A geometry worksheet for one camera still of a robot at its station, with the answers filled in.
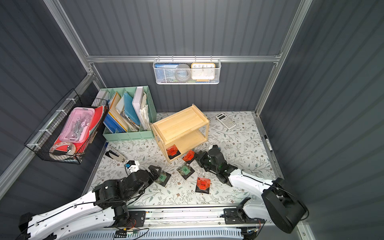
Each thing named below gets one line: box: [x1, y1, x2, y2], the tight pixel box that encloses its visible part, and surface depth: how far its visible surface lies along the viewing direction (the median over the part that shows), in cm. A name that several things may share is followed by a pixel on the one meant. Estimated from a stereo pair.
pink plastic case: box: [59, 107, 96, 144], surface depth 74 cm
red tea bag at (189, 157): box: [182, 149, 195, 165], surface depth 86 cm
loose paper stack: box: [139, 92, 151, 130], surface depth 93 cm
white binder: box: [132, 86, 145, 129], surface depth 96 cm
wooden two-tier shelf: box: [151, 103, 210, 164], surface depth 90 cm
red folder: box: [53, 105, 104, 152], surface depth 70 cm
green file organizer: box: [96, 85, 157, 142], surface depth 98 cm
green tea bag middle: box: [176, 163, 195, 180], surface depth 91 cm
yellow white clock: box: [190, 62, 216, 80], surface depth 90 cm
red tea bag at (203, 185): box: [195, 177, 211, 194], surface depth 86 cm
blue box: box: [154, 63, 179, 83], surface depth 89 cm
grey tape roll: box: [174, 63, 191, 83], surface depth 89 cm
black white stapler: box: [105, 148, 127, 162], surface depth 96 cm
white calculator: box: [215, 113, 237, 130], surface depth 117 cm
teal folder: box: [123, 92, 141, 126], surface depth 96 cm
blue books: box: [103, 111, 128, 134], surface depth 98 cm
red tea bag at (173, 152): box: [166, 144, 181, 160], surface depth 98 cm
